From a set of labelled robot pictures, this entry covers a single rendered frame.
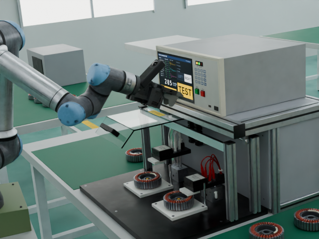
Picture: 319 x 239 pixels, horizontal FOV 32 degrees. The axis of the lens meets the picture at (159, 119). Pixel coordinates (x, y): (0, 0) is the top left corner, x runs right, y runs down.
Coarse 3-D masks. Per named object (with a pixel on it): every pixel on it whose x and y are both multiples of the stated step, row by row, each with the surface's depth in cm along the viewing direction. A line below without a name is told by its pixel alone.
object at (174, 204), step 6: (174, 192) 207; (180, 192) 207; (168, 198) 202; (174, 198) 204; (180, 198) 204; (186, 198) 201; (192, 198) 201; (168, 204) 200; (174, 204) 198; (180, 204) 198; (186, 204) 199; (192, 204) 201; (174, 210) 199
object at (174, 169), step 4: (172, 164) 233; (172, 168) 229; (176, 168) 228; (180, 168) 227; (184, 168) 227; (172, 172) 230; (176, 172) 227; (180, 172) 227; (184, 172) 228; (172, 176) 231; (176, 176) 228; (180, 176) 227; (184, 176) 228; (176, 180) 229; (180, 180) 228
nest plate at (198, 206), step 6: (156, 204) 206; (162, 204) 206; (198, 204) 203; (162, 210) 201; (168, 210) 201; (180, 210) 200; (186, 210) 200; (192, 210) 199; (198, 210) 200; (204, 210) 201; (168, 216) 197; (174, 216) 196; (180, 216) 196; (186, 216) 197
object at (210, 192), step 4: (208, 188) 207; (212, 188) 206; (216, 188) 206; (220, 188) 207; (208, 192) 208; (212, 192) 206; (220, 192) 208; (208, 196) 208; (212, 196) 206; (220, 196) 208; (208, 200) 209; (212, 200) 207; (216, 200) 208
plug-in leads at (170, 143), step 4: (176, 132) 225; (168, 136) 228; (176, 136) 228; (180, 136) 229; (168, 140) 228; (176, 140) 228; (180, 140) 230; (172, 144) 226; (176, 144) 225; (180, 144) 226; (184, 144) 230; (176, 148) 225; (180, 148) 227
